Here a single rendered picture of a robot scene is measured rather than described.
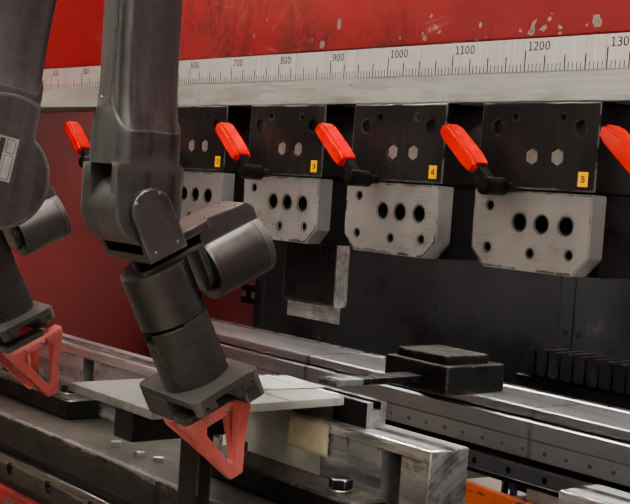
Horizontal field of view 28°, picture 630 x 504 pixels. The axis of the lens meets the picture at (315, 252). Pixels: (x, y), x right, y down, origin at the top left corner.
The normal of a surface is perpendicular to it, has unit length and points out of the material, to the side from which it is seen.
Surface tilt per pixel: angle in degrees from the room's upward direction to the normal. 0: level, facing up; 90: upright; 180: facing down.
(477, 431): 90
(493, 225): 90
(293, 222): 90
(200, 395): 27
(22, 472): 90
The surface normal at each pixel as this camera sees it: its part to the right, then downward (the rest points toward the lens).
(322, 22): -0.77, -0.02
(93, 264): 0.63, 0.08
